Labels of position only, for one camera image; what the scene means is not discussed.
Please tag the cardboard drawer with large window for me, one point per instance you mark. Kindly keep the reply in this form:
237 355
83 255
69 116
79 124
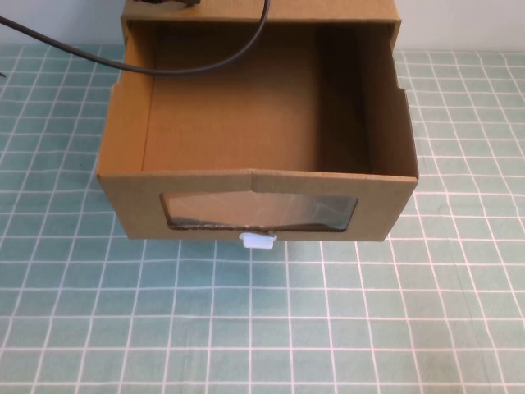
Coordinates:
229 131

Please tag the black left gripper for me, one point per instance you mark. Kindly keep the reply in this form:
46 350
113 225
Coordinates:
164 2

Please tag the green checked tablecloth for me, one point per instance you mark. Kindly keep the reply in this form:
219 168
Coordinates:
262 320

